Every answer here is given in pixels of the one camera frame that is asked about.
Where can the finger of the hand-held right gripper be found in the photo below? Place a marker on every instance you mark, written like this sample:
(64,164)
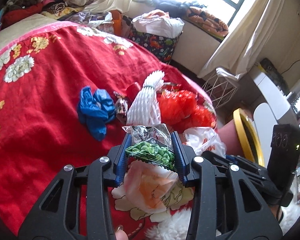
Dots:
(250,166)

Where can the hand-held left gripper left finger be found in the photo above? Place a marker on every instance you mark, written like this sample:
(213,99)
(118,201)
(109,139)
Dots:
(122,156)

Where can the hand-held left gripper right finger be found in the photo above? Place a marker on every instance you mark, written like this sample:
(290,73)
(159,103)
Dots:
(178,156)

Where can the green pea snack packet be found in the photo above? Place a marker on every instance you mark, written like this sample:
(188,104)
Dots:
(150,150)

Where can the red bin with yellow rim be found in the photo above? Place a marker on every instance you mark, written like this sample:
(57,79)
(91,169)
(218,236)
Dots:
(248,135)

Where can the translucent orange tinted plastic bag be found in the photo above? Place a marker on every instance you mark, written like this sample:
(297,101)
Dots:
(150,187)

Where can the red mesh bag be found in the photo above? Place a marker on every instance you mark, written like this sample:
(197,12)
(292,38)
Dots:
(182,107)

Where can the white foam fruit net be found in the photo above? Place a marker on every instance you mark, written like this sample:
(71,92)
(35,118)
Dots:
(143,102)

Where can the person's left hand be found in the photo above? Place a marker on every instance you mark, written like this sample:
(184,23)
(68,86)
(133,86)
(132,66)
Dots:
(120,233)

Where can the purple brown candy wrapper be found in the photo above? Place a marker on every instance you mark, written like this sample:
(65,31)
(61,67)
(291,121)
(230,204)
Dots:
(122,107)

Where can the white desk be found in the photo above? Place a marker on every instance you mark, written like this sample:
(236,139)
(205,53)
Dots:
(267,85)

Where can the white fluffy cloth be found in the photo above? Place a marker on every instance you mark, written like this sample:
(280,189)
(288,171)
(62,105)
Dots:
(170,226)

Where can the black items on desk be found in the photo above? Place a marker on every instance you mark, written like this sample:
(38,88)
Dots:
(272,72)

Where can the red floral blanket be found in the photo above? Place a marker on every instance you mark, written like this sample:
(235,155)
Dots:
(52,105)

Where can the dinosaur print fabric bag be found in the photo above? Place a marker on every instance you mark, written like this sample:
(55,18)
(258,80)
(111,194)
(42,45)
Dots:
(155,45)

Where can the large white plastic bag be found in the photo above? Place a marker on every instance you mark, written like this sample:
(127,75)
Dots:
(160,25)

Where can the orange patterned blanket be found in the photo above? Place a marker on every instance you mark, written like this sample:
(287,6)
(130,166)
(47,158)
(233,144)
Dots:
(207,21)

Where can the pale purple cloth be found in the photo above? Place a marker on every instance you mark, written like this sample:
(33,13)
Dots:
(86,17)

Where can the beige bed sheet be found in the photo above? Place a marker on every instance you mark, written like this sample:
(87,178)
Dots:
(15,30)

